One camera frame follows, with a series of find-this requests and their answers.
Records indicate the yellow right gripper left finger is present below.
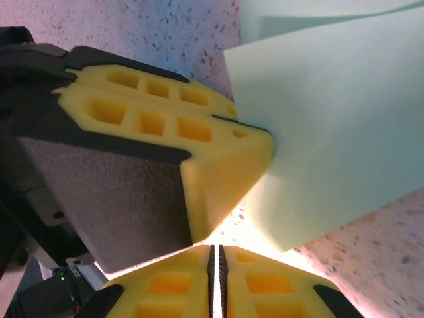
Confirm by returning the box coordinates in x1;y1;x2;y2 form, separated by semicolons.
74;244;217;318

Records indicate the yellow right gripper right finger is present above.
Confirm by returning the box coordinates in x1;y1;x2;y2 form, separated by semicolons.
217;244;366;318

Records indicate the light green paper sheet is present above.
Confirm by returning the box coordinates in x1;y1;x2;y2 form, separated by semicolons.
223;0;424;252

